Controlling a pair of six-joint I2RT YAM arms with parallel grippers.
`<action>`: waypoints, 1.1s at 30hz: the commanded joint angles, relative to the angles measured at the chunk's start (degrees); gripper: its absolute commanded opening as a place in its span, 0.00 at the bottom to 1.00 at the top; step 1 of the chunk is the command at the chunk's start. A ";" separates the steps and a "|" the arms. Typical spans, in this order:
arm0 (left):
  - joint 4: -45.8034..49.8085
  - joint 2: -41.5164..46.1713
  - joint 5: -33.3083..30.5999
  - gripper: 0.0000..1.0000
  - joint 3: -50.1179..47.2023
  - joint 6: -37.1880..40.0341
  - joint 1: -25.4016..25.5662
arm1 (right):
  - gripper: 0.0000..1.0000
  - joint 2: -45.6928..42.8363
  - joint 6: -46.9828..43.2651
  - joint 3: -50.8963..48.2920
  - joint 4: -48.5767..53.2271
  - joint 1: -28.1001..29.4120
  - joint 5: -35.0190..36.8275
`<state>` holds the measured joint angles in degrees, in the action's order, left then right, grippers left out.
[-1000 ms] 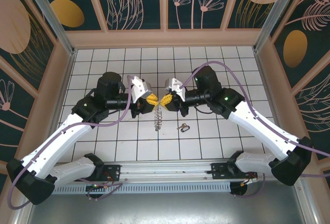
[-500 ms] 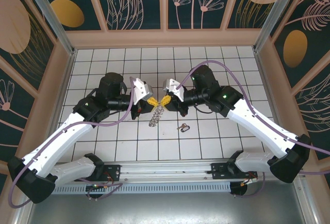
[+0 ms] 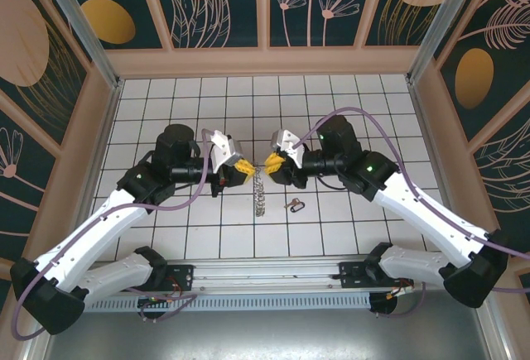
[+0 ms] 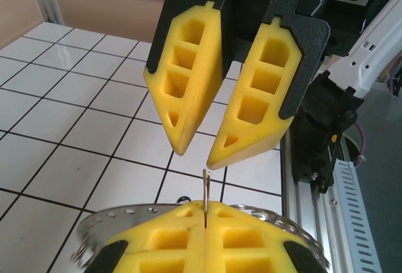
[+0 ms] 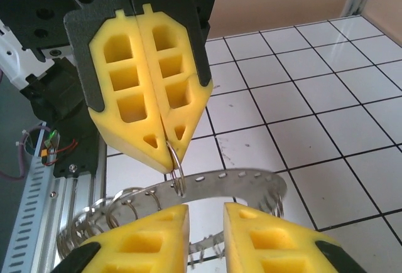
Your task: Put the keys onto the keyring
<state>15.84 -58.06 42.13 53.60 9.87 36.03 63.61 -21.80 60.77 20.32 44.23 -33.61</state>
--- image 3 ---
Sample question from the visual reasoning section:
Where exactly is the small green circuit board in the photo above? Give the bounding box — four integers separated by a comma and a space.
138, 293, 177, 308

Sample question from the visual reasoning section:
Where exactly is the steel sheet panel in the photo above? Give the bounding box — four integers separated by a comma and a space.
24, 309, 511, 360

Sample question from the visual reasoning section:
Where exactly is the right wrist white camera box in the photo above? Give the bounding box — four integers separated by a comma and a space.
269, 127, 308, 170

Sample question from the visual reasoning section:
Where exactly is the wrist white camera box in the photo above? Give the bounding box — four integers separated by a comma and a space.
269, 127, 308, 170
209, 129, 243, 169

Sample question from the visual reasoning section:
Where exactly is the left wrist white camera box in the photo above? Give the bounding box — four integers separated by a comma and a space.
209, 129, 243, 169

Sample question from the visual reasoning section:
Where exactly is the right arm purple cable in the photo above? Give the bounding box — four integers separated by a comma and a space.
292, 106, 530, 319

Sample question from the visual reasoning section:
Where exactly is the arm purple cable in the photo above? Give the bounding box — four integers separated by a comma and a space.
10, 127, 219, 343
292, 106, 530, 319

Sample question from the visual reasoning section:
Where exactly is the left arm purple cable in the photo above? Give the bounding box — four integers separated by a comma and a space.
10, 127, 219, 343

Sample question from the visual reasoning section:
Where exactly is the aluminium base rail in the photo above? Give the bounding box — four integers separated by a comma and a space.
82, 257, 494, 295

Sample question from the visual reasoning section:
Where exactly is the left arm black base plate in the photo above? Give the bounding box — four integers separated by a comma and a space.
119, 264, 195, 294

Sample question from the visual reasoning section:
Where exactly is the grey slotted cable duct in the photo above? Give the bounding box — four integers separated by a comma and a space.
84, 295, 372, 311

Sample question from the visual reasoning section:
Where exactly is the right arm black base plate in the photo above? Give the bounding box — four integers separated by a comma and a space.
338, 261, 415, 291

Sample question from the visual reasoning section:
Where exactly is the aluminium frame post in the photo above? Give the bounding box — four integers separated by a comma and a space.
35, 0, 125, 90
405, 0, 484, 84

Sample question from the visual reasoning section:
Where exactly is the power cable with yellow connector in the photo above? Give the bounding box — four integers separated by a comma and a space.
384, 283, 415, 300

